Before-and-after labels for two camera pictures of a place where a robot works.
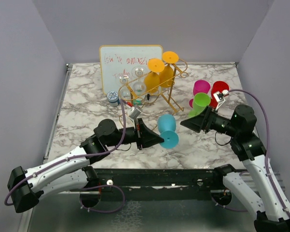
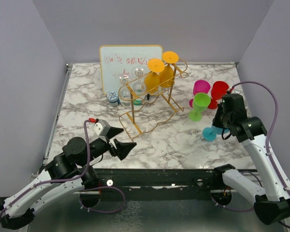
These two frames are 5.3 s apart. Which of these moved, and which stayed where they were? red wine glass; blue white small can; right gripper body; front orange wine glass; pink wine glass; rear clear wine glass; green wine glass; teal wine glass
Moved: teal wine glass; right gripper body
Stayed: rear clear wine glass; front orange wine glass; red wine glass; pink wine glass; green wine glass; blue white small can
